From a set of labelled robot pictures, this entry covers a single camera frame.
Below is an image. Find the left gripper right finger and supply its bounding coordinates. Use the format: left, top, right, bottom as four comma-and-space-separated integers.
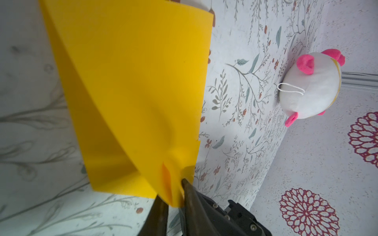
181, 179, 233, 236

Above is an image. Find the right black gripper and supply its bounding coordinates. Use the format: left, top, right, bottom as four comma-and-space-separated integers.
203, 196, 272, 236

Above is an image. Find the pink white plush toy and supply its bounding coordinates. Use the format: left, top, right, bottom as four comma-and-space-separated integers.
276, 49, 346, 127

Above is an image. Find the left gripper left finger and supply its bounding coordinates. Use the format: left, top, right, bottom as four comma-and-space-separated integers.
138, 195, 169, 236

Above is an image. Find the yellow square paper sheet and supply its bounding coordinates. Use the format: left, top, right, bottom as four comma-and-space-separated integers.
40, 1, 213, 207

